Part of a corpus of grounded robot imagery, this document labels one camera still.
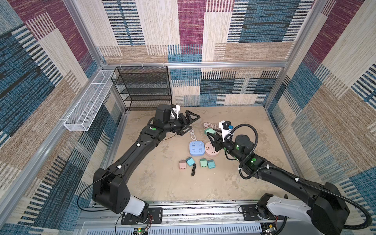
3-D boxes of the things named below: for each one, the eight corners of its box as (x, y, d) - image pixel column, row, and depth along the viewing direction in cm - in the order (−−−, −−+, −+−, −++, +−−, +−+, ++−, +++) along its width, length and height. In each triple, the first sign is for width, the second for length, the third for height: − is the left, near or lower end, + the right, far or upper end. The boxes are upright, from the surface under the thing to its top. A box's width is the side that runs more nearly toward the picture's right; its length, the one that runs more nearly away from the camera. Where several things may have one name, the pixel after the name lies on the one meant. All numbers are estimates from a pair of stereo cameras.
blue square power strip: (189, 155, 95) (189, 154, 93) (189, 142, 101) (189, 140, 100) (204, 155, 95) (205, 154, 93) (204, 142, 101) (204, 140, 100)
